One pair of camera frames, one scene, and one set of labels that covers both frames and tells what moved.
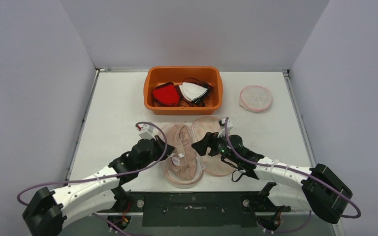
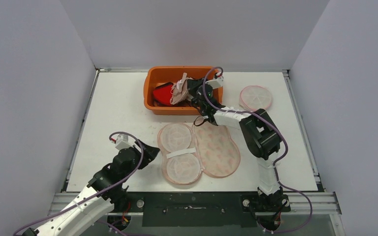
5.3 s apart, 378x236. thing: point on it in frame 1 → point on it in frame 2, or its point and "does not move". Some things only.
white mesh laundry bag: [255, 98] does not move
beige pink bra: [184, 164] → [179, 93]
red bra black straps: [167, 94] does not move
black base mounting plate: [226, 209] does not move
